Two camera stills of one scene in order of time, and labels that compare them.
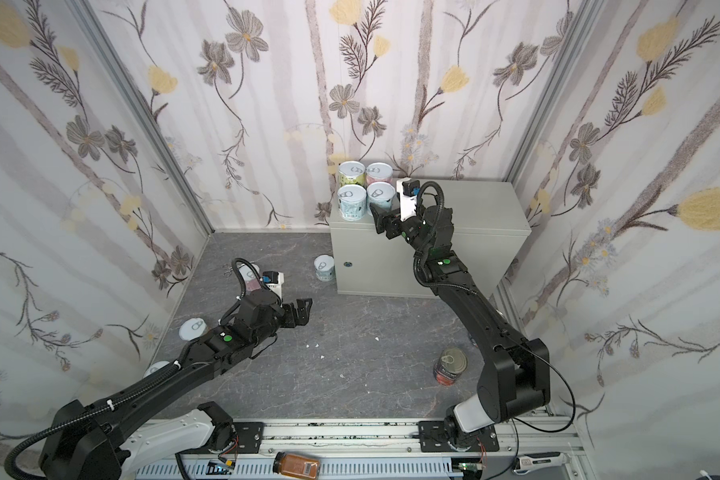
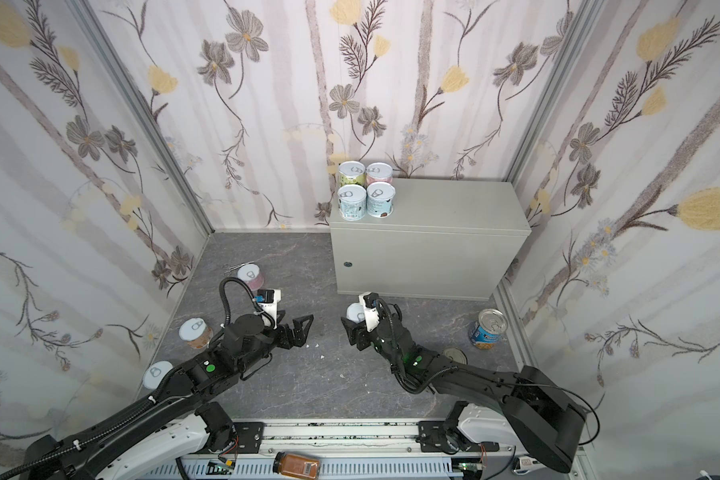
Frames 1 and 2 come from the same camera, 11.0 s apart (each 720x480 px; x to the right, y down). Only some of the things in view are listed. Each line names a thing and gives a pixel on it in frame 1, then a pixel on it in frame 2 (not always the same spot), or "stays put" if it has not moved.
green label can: (351, 172) stays put
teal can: (324, 266) → (355, 312)
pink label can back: (249, 276) stays put
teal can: (380, 193) stays put
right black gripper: (393, 222) → (363, 335)
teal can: (352, 200) stays put
